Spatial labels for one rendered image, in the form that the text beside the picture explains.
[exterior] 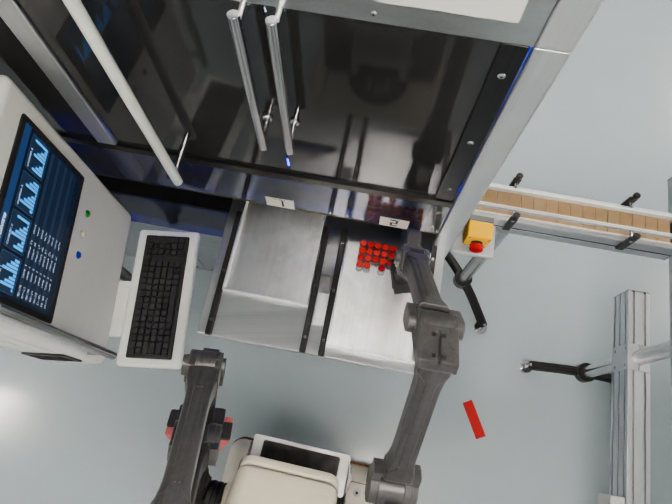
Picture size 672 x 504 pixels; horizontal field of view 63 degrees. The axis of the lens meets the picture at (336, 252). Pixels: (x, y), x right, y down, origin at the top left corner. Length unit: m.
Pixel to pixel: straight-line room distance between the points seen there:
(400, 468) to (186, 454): 0.43
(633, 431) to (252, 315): 1.35
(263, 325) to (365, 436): 1.00
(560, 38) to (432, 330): 0.52
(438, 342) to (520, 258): 1.80
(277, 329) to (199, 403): 0.63
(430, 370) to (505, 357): 1.65
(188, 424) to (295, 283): 0.75
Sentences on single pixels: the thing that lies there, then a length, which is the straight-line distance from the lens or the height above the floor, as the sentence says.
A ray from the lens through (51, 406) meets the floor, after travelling 2.79.
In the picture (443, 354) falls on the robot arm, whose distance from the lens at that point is 1.01.
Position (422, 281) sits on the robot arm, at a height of 1.36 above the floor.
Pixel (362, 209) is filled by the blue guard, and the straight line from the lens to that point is 1.56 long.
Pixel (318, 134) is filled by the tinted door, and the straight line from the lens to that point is 1.26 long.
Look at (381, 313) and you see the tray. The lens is 1.67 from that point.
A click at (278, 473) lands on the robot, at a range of 1.18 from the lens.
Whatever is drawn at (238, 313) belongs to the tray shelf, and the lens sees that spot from 1.68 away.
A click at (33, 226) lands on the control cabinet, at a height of 1.34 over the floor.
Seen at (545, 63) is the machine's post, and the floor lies 1.77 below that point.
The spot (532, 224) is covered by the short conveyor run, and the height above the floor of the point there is 0.93.
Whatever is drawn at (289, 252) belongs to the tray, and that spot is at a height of 0.88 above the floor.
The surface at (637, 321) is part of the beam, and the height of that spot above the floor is 0.55.
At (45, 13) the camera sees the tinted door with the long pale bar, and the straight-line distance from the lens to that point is 1.23.
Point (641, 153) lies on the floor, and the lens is 3.29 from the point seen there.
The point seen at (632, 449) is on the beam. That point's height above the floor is 0.54.
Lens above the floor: 2.50
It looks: 71 degrees down
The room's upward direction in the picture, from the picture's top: 2 degrees clockwise
